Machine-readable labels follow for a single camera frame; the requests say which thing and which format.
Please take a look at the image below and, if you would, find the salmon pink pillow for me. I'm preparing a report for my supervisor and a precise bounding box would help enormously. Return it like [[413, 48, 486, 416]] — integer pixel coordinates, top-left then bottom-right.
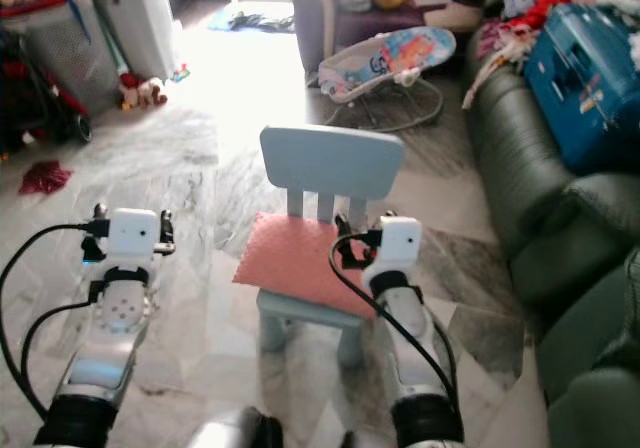
[[233, 211, 381, 319]]

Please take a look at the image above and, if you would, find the dark green leather sofa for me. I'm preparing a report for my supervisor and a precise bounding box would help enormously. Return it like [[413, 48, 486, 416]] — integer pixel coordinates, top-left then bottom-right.
[[460, 28, 640, 448]]

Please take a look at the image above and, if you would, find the light blue child chair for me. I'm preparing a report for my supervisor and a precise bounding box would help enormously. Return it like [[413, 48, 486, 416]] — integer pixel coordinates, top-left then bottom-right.
[[255, 125, 406, 369]]

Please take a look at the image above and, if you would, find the red cloth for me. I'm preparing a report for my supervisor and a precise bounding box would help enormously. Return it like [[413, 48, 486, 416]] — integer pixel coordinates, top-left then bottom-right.
[[18, 160, 73, 197]]

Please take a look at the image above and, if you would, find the small plush toy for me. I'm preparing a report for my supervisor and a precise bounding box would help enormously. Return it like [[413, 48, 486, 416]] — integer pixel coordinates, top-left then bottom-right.
[[117, 73, 169, 111]]

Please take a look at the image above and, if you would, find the printed baby bouncer seat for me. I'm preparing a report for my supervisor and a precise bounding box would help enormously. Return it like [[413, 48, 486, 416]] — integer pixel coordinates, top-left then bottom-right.
[[317, 26, 458, 132]]

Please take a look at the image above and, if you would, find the black stroller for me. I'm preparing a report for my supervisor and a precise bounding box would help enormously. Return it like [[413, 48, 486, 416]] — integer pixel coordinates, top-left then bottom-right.
[[0, 33, 91, 159]]

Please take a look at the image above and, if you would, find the grey storage bin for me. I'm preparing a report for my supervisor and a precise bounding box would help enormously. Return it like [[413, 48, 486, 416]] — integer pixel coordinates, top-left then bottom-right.
[[10, 0, 126, 119]]

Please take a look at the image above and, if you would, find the purple armchair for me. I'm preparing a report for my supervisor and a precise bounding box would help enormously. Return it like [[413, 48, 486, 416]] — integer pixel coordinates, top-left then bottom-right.
[[292, 0, 486, 74]]

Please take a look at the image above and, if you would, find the white air purifier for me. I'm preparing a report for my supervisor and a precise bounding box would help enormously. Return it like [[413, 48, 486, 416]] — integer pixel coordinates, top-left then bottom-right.
[[88, 0, 181, 84]]

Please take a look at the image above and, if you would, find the blue floor mat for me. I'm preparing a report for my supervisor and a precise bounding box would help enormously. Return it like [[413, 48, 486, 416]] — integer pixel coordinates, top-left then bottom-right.
[[208, 6, 296, 35]]

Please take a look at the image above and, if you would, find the mixed clothes pile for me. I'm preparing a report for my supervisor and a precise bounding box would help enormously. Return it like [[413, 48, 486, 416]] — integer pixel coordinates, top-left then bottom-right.
[[465, 0, 640, 109]]

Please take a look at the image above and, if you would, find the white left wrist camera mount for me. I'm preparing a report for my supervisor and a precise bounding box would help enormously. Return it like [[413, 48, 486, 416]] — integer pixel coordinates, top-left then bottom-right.
[[105, 208, 161, 274]]

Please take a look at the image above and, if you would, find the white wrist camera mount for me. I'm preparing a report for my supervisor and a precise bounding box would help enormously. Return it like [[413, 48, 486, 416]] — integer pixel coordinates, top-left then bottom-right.
[[370, 216, 424, 281], [105, 208, 161, 274]]

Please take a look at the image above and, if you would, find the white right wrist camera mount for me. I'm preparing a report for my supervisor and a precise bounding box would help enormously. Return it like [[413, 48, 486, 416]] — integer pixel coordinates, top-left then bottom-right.
[[370, 216, 424, 281]]

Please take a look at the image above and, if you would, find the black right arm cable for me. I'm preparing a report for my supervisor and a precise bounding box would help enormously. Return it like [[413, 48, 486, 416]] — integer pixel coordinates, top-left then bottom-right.
[[327, 211, 461, 414]]

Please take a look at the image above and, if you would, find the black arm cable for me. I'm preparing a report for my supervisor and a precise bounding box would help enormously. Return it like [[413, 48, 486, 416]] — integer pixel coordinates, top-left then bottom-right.
[[0, 222, 111, 421], [327, 211, 461, 414]]

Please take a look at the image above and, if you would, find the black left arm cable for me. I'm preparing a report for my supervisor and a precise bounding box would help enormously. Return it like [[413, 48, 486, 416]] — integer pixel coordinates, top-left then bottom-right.
[[0, 222, 111, 421]]

